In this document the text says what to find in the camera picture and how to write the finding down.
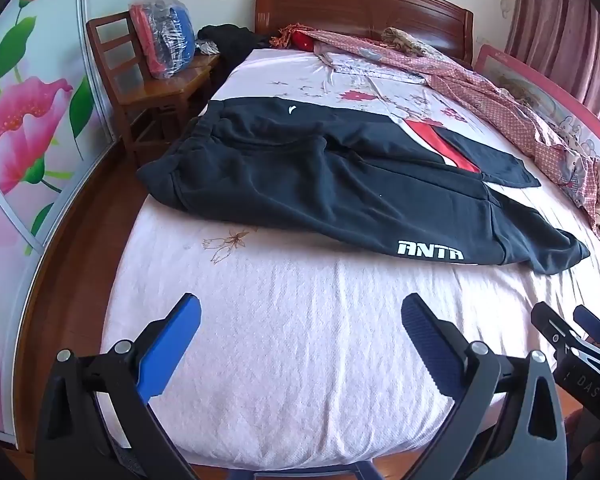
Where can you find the beige floral pillow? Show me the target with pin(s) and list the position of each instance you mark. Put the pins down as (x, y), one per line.
(410, 40)

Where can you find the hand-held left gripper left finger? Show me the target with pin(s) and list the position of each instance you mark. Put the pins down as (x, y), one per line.
(172, 332)

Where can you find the grey striped cloth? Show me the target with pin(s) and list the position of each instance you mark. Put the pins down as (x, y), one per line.
(207, 49)

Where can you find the pink curtain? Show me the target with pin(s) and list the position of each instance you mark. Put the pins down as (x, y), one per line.
(560, 25)

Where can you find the red pillow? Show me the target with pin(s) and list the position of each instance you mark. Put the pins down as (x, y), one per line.
(307, 40)

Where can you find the orange fringed cloth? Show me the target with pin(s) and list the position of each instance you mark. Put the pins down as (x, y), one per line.
(282, 37)

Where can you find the floral bed sheet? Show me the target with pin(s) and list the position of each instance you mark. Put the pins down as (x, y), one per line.
(300, 75)

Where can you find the black pants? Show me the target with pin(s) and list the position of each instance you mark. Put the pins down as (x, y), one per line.
(305, 175)

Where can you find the pink patterned quilt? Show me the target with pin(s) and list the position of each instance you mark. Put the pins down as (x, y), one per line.
(485, 90)

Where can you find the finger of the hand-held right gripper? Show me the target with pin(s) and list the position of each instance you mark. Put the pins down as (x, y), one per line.
(552, 327)
(591, 326)

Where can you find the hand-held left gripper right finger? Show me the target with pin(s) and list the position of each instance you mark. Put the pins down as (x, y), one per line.
(427, 340)

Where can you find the white floral folded sheet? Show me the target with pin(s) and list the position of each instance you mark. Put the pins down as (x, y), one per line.
(365, 67)

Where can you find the pink bed guard rail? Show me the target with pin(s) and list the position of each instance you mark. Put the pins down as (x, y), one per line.
(535, 85)

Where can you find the wooden chair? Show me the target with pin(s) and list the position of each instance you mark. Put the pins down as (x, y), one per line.
(155, 92)

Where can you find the wooden bed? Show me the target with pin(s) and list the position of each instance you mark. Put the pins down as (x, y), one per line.
(360, 5)

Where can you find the clear plastic bag of clothes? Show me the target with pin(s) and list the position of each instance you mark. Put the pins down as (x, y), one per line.
(165, 35)

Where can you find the black clothes pile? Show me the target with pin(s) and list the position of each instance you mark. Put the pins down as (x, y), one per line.
(235, 37)

